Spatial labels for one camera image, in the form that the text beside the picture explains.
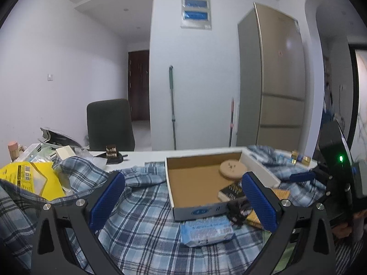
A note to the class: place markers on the clear plastic bag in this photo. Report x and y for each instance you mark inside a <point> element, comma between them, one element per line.
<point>84,153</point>

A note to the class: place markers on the blue tissue pack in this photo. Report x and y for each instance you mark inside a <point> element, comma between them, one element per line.
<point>206,230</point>

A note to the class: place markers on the small white box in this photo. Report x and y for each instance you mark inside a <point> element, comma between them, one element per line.
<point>65,151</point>

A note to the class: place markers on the layered cake slice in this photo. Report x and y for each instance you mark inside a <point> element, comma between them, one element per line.
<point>111,151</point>

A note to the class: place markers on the black and white bag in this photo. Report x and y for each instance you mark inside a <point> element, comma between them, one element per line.
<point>57,136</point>

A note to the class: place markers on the blue plaid cloth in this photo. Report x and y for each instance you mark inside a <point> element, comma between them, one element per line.
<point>149,235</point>

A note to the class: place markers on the dark book with gold print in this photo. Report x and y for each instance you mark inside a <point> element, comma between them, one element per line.
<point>232,192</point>

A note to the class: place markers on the black tape dispenser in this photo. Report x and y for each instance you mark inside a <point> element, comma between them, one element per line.
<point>114,160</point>

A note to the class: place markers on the beige bottle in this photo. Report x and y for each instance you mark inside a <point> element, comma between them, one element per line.
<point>13,150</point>

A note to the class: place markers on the shallow cardboard box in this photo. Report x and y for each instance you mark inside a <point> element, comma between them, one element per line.
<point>195,183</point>

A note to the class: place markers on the wall electrical panel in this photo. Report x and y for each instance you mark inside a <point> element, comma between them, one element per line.
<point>196,10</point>

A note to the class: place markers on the blue hanging cloth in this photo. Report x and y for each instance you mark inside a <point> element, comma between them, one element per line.
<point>326,114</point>

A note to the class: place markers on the white green packet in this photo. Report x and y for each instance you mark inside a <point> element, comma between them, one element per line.
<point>38,153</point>

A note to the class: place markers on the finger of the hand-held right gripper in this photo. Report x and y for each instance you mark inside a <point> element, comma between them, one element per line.
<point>301,176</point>

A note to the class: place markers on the dark brown door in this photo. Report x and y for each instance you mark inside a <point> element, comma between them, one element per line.
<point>139,86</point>

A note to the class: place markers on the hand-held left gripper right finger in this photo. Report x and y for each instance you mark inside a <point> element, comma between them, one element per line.
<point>259,203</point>

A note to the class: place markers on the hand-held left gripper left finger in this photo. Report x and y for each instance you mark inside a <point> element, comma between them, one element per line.
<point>106,200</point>

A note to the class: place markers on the gold refrigerator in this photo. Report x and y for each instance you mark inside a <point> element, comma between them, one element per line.
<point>275,77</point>

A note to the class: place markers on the dark grey chair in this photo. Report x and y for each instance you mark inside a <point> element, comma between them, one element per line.
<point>110,126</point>

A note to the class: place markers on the yellow plastic bag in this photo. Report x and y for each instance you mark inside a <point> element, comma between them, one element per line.
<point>25,177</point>

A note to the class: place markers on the black-framed wall art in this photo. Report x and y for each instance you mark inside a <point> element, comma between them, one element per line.
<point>360,91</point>

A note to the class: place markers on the round beige wooden disc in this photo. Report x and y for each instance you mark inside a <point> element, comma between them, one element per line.
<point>232,169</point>

